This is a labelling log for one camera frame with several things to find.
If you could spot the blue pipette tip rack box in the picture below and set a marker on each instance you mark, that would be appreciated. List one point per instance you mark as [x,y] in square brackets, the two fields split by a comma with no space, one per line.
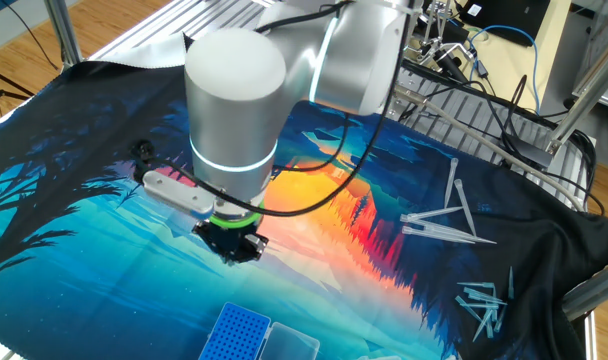
[236,332]

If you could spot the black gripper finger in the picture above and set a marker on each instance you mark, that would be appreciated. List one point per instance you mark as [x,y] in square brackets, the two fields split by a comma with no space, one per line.
[256,247]
[203,231]

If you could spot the black electronics box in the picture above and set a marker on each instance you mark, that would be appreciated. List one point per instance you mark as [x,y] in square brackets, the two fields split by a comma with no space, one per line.
[514,20]

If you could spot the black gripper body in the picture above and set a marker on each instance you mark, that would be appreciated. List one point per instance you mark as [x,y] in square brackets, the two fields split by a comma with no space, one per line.
[229,242]

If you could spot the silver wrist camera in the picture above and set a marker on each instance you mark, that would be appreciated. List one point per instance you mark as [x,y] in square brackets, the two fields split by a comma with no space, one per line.
[179,195]

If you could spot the large clear pipette tip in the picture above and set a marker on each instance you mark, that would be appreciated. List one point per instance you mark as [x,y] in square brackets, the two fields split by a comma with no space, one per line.
[484,240]
[451,180]
[434,234]
[465,205]
[429,214]

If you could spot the beige desk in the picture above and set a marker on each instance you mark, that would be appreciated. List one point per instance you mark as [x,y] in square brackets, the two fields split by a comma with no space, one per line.
[504,70]

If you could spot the medium translucent pipette tip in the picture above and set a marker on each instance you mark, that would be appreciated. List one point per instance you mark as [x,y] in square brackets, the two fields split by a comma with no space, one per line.
[476,285]
[489,327]
[476,305]
[486,296]
[510,282]
[468,308]
[500,317]
[481,326]

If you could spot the black power adapter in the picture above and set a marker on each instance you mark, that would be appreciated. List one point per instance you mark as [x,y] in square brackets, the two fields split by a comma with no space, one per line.
[529,152]

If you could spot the printed forest sunset cloth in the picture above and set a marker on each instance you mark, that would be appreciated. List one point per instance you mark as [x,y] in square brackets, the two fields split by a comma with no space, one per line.
[109,280]

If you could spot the metal clamp stand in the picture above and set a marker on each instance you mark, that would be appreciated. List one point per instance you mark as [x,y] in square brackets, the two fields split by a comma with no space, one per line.
[436,30]

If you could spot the white equipment rack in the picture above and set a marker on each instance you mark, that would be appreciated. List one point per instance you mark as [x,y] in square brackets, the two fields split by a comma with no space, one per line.
[599,20]

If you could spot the aluminium frame post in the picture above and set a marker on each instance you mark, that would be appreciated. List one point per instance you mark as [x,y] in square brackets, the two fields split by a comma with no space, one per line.
[584,97]
[63,35]
[594,290]

